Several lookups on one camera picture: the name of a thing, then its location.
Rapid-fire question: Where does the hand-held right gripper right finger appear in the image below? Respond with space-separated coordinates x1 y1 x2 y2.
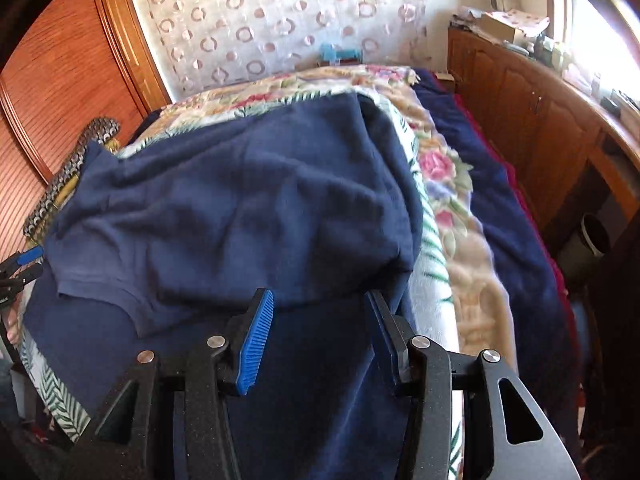
365 289 583 480

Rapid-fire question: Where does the dark waste bin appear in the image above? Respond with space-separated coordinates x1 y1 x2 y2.
580 212 613 258

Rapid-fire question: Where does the small blue stool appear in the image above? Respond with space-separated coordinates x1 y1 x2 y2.
318 42 362 67

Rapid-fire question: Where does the sheer circle-patterned curtain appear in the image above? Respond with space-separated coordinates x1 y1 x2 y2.
127 0 436 103

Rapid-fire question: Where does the wooden low cabinet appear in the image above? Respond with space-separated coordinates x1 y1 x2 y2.
446 27 640 251

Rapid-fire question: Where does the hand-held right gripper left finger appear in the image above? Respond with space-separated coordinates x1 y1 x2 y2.
60 287 276 480

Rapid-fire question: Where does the person's left hand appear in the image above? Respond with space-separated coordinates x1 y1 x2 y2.
2 304 25 347

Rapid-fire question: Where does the wooden slatted wardrobe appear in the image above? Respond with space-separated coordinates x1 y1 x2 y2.
0 0 173 261

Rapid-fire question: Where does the wooden framed window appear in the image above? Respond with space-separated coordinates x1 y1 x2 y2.
545 0 640 111

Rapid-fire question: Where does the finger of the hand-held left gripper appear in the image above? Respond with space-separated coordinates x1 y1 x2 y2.
0 245 46 273
0 265 45 292

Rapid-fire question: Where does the leaf-print bedsheet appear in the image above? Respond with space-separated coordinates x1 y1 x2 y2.
20 85 466 480

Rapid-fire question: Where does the navy blanket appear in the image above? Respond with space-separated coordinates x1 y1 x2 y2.
411 67 571 376

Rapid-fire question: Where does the dark ring-patterned cloth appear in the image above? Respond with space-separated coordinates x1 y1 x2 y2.
24 117 122 241

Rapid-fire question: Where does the cardboard box on cabinet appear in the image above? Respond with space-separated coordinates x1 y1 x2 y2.
487 9 551 36

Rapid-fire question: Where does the floral blanket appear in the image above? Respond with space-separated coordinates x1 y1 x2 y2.
150 64 518 361

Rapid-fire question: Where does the navy printed T-shirt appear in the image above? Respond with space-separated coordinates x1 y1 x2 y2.
22 91 426 480

